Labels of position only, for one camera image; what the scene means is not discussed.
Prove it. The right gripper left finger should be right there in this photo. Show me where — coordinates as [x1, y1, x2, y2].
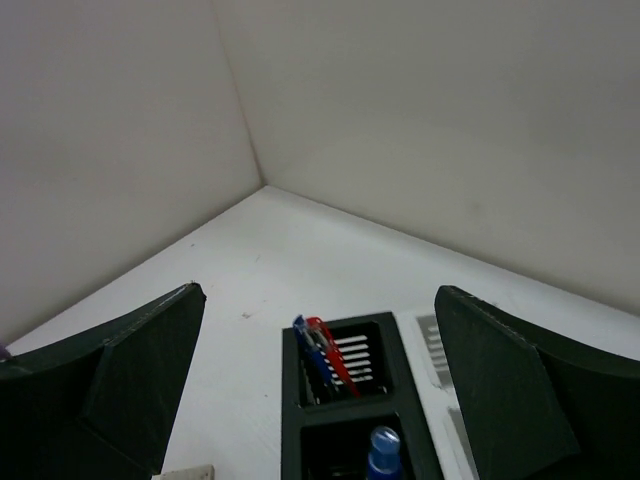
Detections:
[1, 283, 206, 479]

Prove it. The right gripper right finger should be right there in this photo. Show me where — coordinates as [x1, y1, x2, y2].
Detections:
[434, 286, 639, 479]

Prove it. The clear bottle blue cap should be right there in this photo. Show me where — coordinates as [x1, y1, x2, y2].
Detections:
[366, 426, 403, 480]

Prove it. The blue pen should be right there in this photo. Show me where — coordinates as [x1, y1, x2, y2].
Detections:
[292, 315, 336, 404]

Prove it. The red pen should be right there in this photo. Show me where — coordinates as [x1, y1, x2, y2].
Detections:
[307, 317, 360, 397]

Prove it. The white two-compartment organizer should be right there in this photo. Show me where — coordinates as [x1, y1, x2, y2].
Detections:
[396, 312, 479, 479]

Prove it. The black two-compartment organizer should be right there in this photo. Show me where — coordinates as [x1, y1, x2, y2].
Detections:
[280, 312, 443, 479]

